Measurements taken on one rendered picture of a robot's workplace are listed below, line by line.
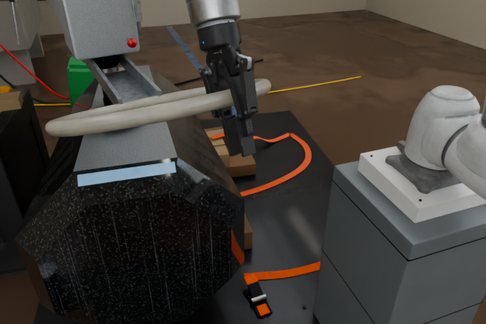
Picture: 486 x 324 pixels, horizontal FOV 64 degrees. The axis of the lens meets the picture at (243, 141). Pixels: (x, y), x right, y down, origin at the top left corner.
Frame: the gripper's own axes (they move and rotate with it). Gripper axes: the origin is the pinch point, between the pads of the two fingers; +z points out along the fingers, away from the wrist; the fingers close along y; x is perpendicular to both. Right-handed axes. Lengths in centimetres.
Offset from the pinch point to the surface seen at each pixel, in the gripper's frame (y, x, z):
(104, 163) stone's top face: 73, -2, 9
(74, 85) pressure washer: 262, -65, -27
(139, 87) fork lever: 58, -13, -13
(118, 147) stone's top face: 79, -10, 6
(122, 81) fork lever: 67, -12, -16
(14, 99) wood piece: 144, 3, -19
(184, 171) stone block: 59, -23, 18
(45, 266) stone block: 88, 21, 39
